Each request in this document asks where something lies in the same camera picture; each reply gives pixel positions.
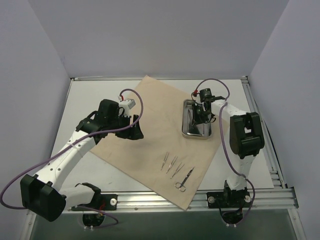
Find beige wrapping cloth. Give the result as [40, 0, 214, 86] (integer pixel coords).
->
[92, 76, 230, 207]

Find steel surgical scissors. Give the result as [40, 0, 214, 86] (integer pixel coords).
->
[174, 167, 194, 193]

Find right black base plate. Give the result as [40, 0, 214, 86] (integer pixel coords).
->
[206, 190, 252, 209]

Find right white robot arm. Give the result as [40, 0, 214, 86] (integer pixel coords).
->
[191, 88, 265, 207]

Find steel instrument tray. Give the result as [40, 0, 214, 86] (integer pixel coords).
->
[181, 99, 212, 140]

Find aluminium back rail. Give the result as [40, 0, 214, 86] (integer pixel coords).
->
[73, 76, 249, 81]

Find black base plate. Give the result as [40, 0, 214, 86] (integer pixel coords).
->
[67, 192, 118, 211]
[206, 190, 252, 209]

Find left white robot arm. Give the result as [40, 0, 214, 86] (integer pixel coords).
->
[20, 99, 144, 222]

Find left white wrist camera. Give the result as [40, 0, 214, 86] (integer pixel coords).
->
[118, 95, 136, 111]

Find aluminium front rail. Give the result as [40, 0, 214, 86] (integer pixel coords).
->
[27, 187, 300, 213]

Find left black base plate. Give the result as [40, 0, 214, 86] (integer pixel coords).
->
[67, 192, 118, 211]

